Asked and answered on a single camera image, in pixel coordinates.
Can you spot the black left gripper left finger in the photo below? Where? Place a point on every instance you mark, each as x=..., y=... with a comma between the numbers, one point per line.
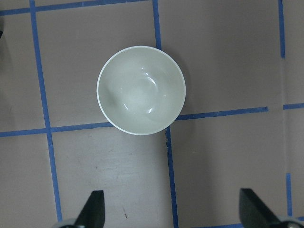
x=93, y=213

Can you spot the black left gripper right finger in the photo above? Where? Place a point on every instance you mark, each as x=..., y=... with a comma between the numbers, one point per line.
x=254, y=213

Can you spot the white ceramic bowl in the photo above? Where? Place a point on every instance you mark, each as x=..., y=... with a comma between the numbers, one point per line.
x=141, y=90

